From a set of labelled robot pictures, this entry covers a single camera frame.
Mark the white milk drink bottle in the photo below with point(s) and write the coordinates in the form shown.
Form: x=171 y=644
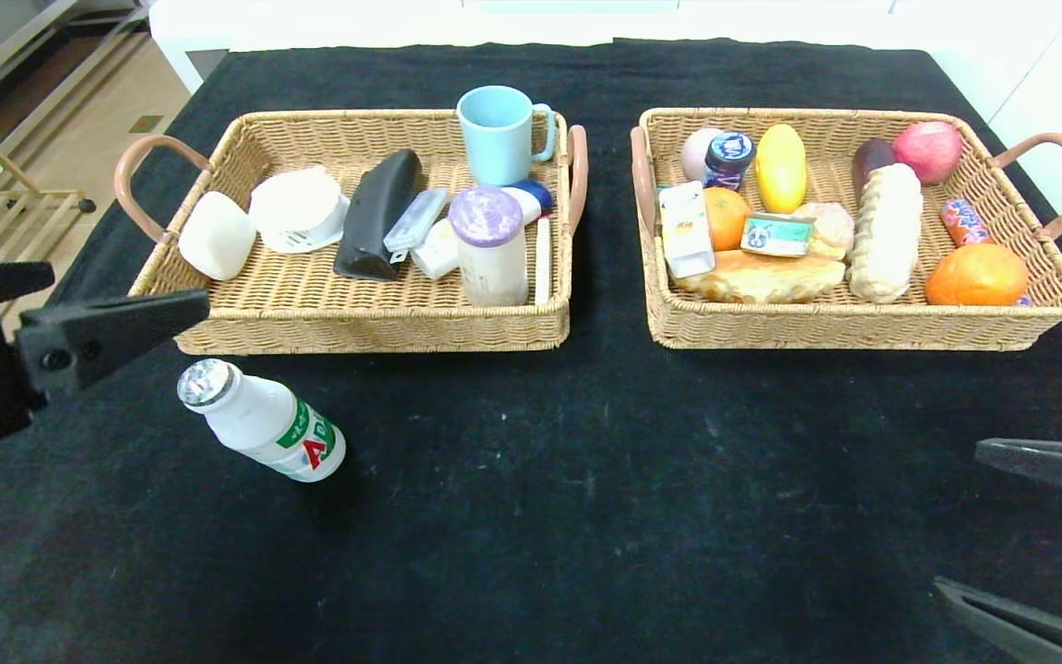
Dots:
x=264 y=424

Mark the toy croissant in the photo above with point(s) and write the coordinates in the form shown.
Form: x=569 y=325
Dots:
x=761 y=279

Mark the teal pull-tab tin can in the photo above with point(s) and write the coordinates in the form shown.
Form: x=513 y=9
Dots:
x=775 y=235

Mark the clear plastic toothbrush case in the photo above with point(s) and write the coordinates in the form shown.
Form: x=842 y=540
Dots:
x=416 y=221

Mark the white shampoo bottle blue cap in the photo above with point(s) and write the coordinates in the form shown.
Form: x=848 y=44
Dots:
x=439 y=256

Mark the yellow juice carton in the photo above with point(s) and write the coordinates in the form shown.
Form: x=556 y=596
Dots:
x=686 y=231

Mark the gold metal wheeled rack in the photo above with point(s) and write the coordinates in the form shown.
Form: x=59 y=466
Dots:
x=33 y=198

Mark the white soap bar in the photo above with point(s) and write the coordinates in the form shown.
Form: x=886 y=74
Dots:
x=218 y=237

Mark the brass floor socket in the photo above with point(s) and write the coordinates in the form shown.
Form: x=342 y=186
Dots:
x=147 y=124

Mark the large toy orange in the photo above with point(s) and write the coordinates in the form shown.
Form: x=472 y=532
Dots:
x=975 y=277

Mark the orange candy tube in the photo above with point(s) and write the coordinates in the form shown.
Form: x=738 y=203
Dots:
x=962 y=223

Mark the white plastic cup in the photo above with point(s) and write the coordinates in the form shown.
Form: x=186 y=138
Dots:
x=296 y=207

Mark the long cream toy bread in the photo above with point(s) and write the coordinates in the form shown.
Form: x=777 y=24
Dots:
x=886 y=231

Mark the pink and yellow toy bun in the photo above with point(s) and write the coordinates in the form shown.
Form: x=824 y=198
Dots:
x=831 y=231

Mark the black glasses pouch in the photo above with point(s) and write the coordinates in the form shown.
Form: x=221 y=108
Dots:
x=376 y=221

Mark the red toy apple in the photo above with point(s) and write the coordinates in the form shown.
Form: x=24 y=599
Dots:
x=927 y=152

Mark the dark purple toy plum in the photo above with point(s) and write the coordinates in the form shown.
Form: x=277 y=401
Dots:
x=870 y=157

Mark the yellow toy mango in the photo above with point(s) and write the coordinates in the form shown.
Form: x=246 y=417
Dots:
x=780 y=171

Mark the small toy orange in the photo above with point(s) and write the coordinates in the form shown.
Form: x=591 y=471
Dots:
x=729 y=221

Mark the white canister purple lid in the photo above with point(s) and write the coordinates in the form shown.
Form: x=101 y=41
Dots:
x=491 y=258

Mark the jar with dark blue lid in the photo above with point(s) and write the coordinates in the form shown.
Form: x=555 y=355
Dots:
x=730 y=157

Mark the light blue mug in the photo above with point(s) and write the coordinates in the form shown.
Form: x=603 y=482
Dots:
x=499 y=138

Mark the pale pink toy egg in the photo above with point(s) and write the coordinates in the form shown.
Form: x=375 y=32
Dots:
x=695 y=152

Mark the white flat stick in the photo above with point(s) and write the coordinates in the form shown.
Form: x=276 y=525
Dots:
x=543 y=263

